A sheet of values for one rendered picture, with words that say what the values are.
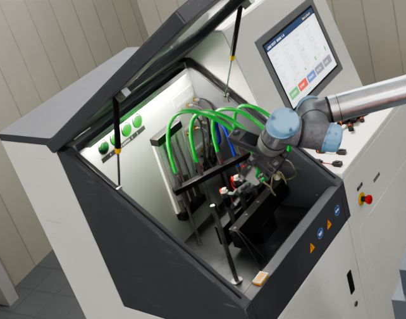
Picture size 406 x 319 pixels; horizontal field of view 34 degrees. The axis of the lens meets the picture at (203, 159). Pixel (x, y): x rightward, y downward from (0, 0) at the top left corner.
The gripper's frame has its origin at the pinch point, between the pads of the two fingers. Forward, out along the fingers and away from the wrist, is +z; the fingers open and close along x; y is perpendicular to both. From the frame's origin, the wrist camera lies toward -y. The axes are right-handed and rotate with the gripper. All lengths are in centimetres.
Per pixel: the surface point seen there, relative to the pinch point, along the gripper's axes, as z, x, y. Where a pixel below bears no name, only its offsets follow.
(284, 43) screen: 39, 70, -26
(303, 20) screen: 43, 87, -28
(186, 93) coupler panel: 43, 28, -41
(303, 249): 33.1, 4.6, 28.8
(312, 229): 33.5, 12.7, 27.0
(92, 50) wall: 234, 103, -162
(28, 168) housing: 38, -35, -60
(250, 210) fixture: 43.3, 7.6, 6.3
